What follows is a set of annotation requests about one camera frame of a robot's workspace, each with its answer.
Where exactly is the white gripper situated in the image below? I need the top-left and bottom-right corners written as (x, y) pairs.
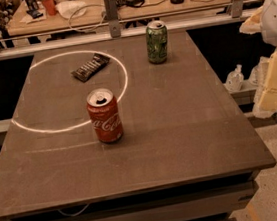
top-left (239, 0), bottom-right (277, 119)

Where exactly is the middle metal rail bracket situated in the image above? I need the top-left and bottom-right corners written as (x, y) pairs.
top-left (104, 0), bottom-right (121, 38)

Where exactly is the black power adapter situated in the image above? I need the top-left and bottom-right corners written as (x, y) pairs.
top-left (125, 0), bottom-right (145, 7)

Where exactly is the dark rxbar chocolate bar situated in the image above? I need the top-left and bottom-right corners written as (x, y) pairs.
top-left (71, 53), bottom-right (110, 82)

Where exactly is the red cup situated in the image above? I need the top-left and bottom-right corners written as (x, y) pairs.
top-left (41, 0), bottom-right (57, 16)

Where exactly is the red coke can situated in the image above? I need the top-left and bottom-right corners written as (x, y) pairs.
top-left (86, 88), bottom-right (123, 144)

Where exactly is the green soda can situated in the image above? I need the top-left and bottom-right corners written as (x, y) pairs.
top-left (145, 20), bottom-right (168, 64)

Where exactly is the white cable loop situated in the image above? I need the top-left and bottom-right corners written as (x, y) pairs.
top-left (65, 2), bottom-right (109, 34)

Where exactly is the crumpled white cloth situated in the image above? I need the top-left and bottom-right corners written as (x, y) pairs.
top-left (55, 0), bottom-right (86, 19)

